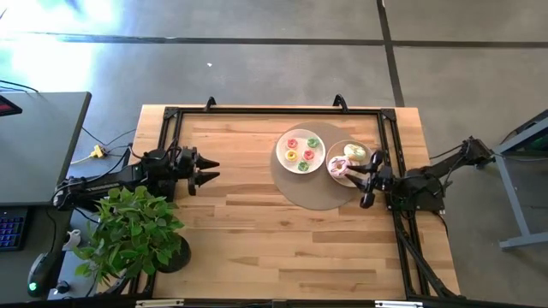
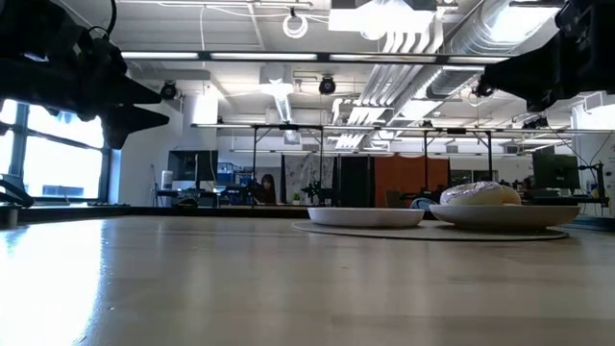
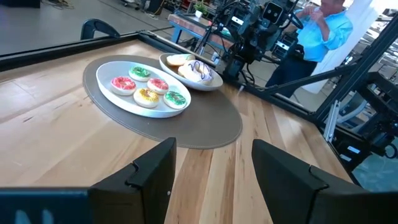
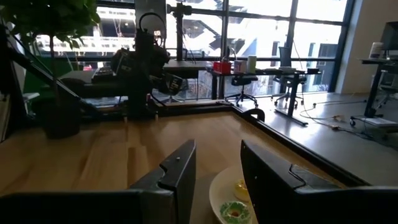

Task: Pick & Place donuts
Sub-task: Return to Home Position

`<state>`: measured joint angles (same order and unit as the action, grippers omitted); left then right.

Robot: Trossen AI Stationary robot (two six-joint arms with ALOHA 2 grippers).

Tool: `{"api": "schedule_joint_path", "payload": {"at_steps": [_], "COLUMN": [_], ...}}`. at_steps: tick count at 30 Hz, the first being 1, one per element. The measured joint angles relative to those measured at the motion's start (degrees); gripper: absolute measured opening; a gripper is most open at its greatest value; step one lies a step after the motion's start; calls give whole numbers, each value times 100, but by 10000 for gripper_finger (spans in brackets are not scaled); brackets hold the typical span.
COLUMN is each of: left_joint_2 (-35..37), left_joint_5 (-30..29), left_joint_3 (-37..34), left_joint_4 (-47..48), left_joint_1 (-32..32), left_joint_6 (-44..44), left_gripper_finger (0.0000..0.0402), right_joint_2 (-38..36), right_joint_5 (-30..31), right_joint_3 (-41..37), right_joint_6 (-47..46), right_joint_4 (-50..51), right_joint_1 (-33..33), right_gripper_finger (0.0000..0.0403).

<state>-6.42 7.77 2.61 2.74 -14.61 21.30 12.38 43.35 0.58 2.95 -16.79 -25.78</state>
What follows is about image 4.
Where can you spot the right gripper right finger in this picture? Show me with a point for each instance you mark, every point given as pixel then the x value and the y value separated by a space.
pixel 311 205

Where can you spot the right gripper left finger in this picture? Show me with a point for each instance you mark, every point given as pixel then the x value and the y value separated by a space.
pixel 93 208

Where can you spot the yellow iced donut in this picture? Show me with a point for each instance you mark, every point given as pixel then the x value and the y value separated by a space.
pixel 242 189

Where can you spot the green iced donut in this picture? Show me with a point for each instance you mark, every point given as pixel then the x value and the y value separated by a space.
pixel 234 213

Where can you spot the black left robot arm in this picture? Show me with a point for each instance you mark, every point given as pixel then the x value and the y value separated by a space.
pixel 138 93

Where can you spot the red box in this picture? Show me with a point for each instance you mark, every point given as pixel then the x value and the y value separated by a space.
pixel 222 67

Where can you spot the white round plate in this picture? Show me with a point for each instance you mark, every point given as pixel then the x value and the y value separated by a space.
pixel 222 189

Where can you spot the potted green plant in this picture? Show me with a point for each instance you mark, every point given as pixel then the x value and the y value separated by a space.
pixel 60 121

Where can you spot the white square container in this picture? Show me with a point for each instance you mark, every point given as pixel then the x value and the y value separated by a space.
pixel 240 66

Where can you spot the black curved hook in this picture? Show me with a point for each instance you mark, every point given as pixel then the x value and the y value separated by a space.
pixel 253 112

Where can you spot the black office chair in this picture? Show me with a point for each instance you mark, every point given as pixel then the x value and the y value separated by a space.
pixel 287 77
pixel 242 85

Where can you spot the black office desk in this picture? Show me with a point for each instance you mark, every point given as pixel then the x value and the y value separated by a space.
pixel 292 93

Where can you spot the pale green roll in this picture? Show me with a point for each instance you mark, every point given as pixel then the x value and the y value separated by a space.
pixel 252 64

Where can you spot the black standing desk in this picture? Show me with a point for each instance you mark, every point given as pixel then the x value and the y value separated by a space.
pixel 373 90

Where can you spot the black computer monitor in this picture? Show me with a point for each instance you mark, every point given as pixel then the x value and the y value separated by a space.
pixel 390 35

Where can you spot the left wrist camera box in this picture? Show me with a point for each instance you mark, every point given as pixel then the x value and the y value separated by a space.
pixel 173 84

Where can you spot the black vertical stand post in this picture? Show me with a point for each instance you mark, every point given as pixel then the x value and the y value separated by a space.
pixel 179 34

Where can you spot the black table edge rail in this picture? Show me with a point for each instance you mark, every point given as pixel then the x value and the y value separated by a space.
pixel 295 143

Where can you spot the black diagonal frame strut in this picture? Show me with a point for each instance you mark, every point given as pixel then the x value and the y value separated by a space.
pixel 46 77

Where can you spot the large window frame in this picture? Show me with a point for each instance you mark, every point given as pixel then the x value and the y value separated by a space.
pixel 258 31

